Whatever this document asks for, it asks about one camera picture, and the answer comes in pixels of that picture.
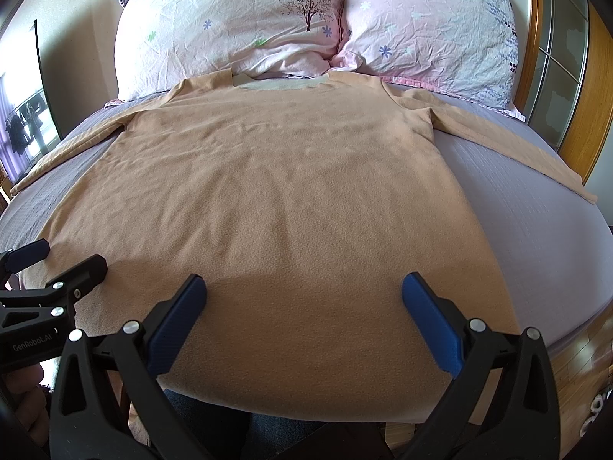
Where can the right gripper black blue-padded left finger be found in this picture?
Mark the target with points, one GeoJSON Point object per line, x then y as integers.
{"type": "Point", "coordinates": [107, 401]}

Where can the right floral pink pillow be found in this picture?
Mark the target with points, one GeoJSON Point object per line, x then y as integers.
{"type": "Point", "coordinates": [467, 49]}

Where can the beige long-sleeve shirt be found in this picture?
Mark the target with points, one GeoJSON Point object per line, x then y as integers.
{"type": "Point", "coordinates": [303, 210]}

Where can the person's hand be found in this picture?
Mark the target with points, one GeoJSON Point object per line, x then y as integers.
{"type": "Point", "coordinates": [25, 386]}

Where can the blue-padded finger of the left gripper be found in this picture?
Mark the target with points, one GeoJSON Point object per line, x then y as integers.
{"type": "Point", "coordinates": [13, 261]}

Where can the window with purple curtain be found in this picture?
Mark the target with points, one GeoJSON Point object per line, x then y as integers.
{"type": "Point", "coordinates": [28, 130]}

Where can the floral pink pillow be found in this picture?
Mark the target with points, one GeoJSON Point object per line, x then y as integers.
{"type": "Point", "coordinates": [159, 43]}
{"type": "Point", "coordinates": [467, 49]}

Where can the lavender bed sheet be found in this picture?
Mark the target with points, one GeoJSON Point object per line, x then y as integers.
{"type": "Point", "coordinates": [554, 247]}

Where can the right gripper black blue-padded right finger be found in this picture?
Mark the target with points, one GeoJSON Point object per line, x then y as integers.
{"type": "Point", "coordinates": [502, 401]}

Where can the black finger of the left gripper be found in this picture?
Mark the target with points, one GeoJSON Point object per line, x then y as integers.
{"type": "Point", "coordinates": [72, 285]}

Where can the wooden headboard with glass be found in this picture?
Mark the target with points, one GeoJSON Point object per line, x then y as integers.
{"type": "Point", "coordinates": [564, 87]}

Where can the left floral pink pillow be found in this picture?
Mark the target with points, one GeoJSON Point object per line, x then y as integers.
{"type": "Point", "coordinates": [159, 43]}

